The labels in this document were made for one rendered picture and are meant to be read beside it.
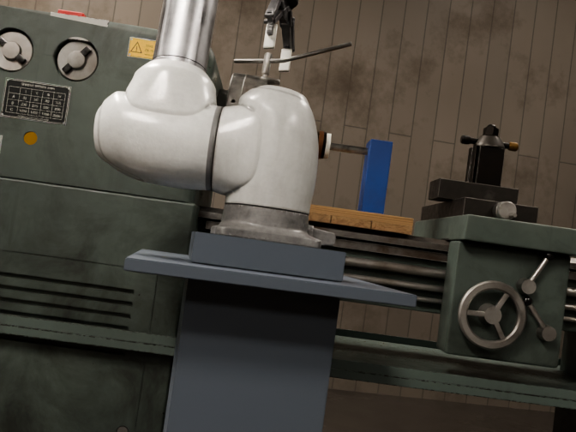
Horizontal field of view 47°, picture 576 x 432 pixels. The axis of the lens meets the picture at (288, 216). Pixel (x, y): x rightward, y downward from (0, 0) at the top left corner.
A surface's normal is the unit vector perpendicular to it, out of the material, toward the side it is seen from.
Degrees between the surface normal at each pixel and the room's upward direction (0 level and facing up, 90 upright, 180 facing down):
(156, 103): 77
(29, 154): 90
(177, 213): 90
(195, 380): 90
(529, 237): 90
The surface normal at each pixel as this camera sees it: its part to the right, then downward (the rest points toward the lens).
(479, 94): 0.16, -0.02
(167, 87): 0.10, -0.26
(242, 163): -0.11, 0.08
